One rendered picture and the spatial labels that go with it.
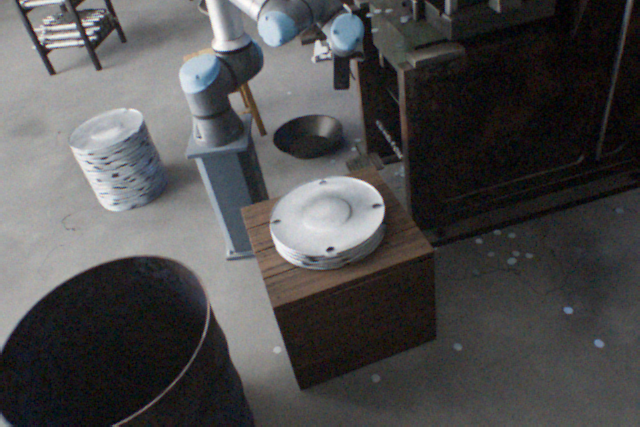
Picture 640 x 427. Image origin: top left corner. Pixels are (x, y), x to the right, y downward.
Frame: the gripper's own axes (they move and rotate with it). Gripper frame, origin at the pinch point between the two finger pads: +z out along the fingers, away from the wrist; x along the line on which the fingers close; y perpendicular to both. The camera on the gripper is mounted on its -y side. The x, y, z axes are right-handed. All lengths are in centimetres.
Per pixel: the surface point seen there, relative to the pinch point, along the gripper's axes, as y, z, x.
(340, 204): -39.0, -25.2, 3.0
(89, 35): 46, 175, 136
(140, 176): -34, 52, 75
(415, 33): 5.7, -7.6, -21.4
